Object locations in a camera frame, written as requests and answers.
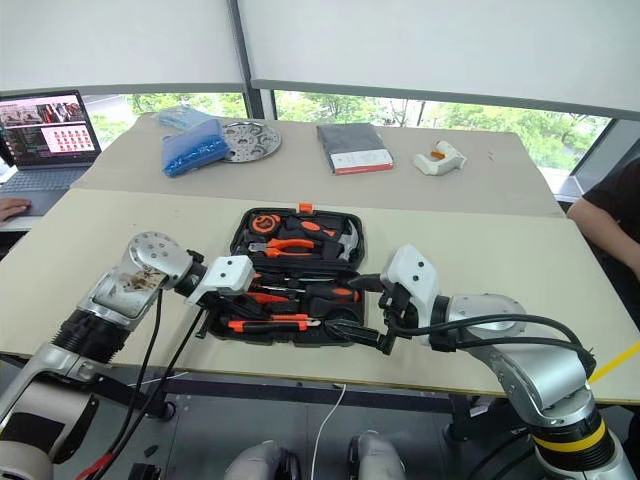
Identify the black metal table frame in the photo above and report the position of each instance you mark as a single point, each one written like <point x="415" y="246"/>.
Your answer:
<point x="300" y="395"/>

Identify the bystander bare hand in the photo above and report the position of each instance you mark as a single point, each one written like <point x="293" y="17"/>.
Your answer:
<point x="12" y="206"/>

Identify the long shaft black orange screwdriver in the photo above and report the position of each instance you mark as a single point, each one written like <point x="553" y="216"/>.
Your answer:
<point x="267" y="298"/>

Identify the small black floor object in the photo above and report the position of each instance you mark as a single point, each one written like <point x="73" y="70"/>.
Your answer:
<point x="151" y="450"/>

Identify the grey rounded shape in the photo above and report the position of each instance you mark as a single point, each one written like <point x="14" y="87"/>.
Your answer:
<point x="377" y="457"/>
<point x="260" y="462"/>

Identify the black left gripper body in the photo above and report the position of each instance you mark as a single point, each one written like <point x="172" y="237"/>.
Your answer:
<point x="225" y="302"/>

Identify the grey brown table cover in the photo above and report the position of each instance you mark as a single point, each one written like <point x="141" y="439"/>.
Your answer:
<point x="310" y="182"/>

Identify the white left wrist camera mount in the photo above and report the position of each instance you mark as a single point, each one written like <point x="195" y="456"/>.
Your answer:
<point x="227" y="272"/>

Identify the short black orange screwdriver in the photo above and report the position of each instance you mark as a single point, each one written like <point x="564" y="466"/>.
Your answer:
<point x="332" y="294"/>

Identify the dark window frame post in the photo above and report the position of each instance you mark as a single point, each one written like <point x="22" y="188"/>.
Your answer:
<point x="255" y="100"/>

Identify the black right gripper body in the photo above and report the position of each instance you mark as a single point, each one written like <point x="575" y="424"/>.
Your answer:
<point x="397" y="315"/>

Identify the person in black shirt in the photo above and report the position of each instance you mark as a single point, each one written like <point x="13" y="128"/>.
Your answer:
<point x="617" y="220"/>

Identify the white hot glue gun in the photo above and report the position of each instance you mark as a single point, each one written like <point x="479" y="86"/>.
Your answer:
<point x="440" y="162"/>

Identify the orange black tape measure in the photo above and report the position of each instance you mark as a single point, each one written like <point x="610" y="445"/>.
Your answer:
<point x="265" y="224"/>

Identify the grey folded cloth package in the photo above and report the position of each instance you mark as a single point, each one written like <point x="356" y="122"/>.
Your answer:
<point x="352" y="145"/>

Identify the light blue plastic packet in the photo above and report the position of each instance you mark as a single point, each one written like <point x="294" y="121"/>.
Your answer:
<point x="180" y="116"/>

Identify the blue bag of beads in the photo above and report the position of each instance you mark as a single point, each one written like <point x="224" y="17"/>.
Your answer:
<point x="195" y="147"/>

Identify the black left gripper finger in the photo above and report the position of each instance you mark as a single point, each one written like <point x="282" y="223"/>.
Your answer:
<point x="252" y="306"/>

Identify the black box on floor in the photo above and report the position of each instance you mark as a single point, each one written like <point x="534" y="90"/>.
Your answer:
<point x="145" y="472"/>

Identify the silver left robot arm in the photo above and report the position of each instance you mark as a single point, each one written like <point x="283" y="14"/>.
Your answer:
<point x="125" y="290"/>

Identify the white roller blind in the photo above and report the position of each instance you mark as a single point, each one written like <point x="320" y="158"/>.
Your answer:
<point x="440" y="45"/>
<point x="120" y="40"/>

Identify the round perforated metal plate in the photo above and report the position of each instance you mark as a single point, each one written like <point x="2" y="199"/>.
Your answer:
<point x="255" y="142"/>

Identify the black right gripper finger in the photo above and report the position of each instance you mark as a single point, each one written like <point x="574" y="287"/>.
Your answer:
<point x="360" y="335"/>
<point x="367" y="282"/>

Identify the black orange utility knife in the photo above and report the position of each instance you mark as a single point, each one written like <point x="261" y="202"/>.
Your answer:
<point x="270" y="324"/>

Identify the open grey laptop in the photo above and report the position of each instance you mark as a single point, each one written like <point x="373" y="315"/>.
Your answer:
<point x="45" y="150"/>

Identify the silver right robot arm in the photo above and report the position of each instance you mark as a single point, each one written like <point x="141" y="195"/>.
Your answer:
<point x="525" y="350"/>

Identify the black tool case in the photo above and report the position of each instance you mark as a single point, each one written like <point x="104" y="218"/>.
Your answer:
<point x="295" y="267"/>

